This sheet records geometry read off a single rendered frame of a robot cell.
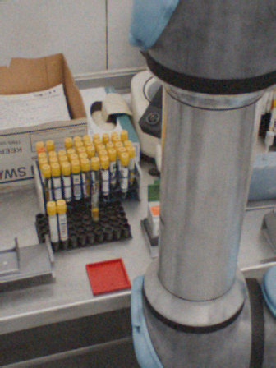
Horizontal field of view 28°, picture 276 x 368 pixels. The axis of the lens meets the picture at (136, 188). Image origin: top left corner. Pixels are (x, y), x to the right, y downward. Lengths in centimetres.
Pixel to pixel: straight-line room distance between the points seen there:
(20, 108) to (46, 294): 51
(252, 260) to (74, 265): 33
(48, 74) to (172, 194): 90
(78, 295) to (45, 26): 69
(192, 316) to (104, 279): 41
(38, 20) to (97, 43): 16
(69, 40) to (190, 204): 97
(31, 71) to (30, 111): 11
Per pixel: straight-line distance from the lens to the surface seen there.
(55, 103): 133
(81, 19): 141
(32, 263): 98
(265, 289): 66
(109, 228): 106
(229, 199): 51
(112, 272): 101
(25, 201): 116
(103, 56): 146
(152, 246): 103
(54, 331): 169
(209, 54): 41
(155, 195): 103
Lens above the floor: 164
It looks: 40 degrees down
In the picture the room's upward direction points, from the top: 2 degrees clockwise
